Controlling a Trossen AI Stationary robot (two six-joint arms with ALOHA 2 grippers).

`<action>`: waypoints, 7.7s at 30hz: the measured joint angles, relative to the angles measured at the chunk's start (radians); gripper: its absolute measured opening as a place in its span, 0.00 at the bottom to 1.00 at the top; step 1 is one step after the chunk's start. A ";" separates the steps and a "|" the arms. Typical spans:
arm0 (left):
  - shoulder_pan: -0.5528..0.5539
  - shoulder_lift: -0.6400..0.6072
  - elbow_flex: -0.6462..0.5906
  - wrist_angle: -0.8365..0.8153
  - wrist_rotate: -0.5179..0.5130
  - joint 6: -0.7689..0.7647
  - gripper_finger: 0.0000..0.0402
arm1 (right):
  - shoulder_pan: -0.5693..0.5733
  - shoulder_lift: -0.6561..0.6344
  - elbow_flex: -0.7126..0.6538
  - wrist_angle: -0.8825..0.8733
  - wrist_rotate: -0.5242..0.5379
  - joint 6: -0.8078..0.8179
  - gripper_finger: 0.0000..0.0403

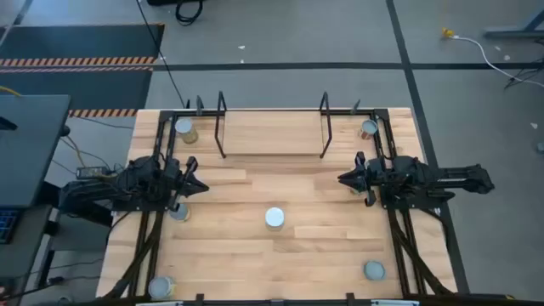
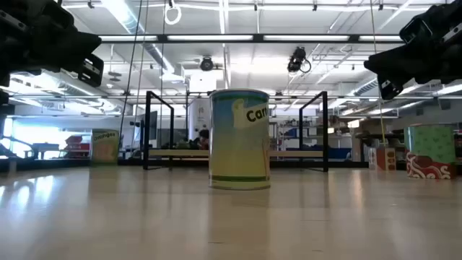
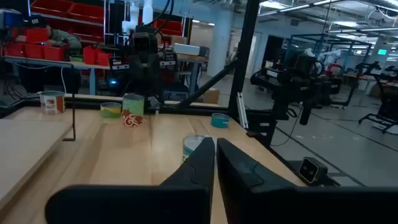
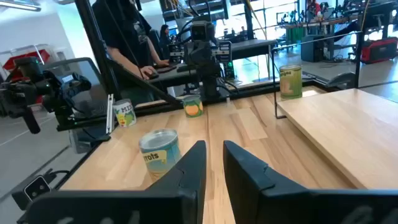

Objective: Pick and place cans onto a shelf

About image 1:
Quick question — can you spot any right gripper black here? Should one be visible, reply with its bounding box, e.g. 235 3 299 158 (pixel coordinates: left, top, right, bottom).
337 151 386 208

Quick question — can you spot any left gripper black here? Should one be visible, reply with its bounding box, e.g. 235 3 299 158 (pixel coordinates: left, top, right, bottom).
163 156 210 212

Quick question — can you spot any small yellow label can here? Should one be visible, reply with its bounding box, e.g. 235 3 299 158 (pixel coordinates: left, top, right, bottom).
169 202 191 223

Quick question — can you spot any red and green can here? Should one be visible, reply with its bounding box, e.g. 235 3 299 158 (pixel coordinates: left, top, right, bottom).
359 118 379 140

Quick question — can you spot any tall yellow and blue can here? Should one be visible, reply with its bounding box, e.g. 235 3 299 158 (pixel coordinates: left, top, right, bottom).
174 117 200 145

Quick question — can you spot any orange can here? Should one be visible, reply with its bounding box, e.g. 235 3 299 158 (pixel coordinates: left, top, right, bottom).
264 207 286 232

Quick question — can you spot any small brown label can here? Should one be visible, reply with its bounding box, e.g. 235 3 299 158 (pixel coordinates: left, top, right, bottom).
363 259 387 282

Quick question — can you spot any tall green can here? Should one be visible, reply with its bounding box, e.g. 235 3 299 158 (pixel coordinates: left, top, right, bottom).
147 275 176 300

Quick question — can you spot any wooden shelf with black brackets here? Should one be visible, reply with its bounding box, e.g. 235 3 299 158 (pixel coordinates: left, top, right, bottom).
214 91 333 160

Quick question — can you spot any black power adapter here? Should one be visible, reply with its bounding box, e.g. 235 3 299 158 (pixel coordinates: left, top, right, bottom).
75 165 108 180

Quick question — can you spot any black hazard-striped floor mat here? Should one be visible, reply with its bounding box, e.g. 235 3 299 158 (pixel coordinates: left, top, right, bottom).
0 23 166 72
0 67 153 119

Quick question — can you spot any dark grey desk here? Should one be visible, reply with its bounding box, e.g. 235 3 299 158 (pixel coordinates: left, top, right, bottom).
0 93 72 209

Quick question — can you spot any dark low side table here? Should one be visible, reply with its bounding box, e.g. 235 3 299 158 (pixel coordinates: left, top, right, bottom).
0 203 54 281

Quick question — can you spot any black box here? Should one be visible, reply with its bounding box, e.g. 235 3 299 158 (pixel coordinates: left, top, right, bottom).
146 0 206 7

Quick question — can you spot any backlit keyboard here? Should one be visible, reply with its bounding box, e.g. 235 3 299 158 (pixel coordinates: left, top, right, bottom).
0 207 20 246

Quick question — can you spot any grey metal table base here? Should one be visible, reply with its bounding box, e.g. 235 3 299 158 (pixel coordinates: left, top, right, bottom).
483 7 544 42

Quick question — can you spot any black metal table frame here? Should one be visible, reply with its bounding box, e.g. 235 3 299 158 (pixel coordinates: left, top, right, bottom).
101 108 468 306

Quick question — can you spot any yellow cable by adapter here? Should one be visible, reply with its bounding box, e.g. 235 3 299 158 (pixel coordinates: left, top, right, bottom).
63 134 116 179

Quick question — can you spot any long black floor cable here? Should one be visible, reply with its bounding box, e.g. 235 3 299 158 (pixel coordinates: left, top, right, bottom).
134 0 188 110

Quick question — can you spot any looped black cable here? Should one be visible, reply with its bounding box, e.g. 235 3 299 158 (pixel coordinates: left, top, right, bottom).
174 0 205 26

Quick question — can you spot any white floor cable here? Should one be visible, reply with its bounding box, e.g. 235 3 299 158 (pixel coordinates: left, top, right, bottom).
452 35 544 89

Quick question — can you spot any black cable bundle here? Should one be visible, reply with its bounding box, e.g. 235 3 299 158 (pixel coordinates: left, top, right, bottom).
503 59 544 91

